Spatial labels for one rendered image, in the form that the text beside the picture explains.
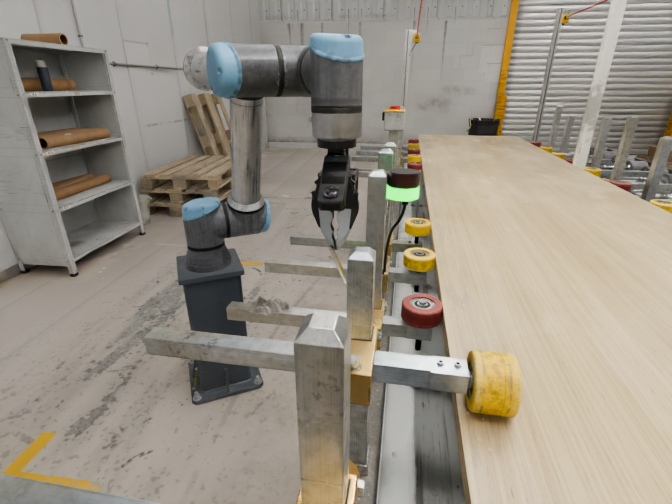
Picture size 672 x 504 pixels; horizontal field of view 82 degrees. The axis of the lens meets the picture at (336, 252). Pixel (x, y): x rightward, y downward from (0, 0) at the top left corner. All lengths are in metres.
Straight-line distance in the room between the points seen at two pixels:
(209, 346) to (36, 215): 2.88
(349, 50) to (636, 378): 0.66
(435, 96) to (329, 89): 8.02
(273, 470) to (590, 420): 1.23
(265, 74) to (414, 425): 0.77
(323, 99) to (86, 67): 3.41
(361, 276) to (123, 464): 1.46
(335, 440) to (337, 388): 0.05
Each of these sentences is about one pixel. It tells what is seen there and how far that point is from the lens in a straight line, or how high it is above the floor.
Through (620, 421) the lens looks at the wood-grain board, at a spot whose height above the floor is 0.90.
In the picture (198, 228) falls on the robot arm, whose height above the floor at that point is 0.78.
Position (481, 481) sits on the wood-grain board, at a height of 0.90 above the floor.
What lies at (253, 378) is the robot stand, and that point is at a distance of 1.98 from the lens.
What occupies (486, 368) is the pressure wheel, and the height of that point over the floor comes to 0.98.
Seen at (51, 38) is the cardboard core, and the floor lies 1.59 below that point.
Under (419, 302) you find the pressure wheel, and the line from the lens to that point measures 0.79.
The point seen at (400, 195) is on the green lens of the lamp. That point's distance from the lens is 0.72.
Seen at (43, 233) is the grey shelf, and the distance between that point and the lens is 3.44.
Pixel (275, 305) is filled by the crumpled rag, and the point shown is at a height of 0.88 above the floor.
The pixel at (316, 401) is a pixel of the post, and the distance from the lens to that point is 0.30.
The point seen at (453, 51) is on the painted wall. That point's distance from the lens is 8.73.
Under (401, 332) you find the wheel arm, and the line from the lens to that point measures 0.81.
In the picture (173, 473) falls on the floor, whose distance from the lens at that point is 1.74.
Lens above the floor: 1.30
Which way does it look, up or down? 23 degrees down
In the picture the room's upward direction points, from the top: straight up
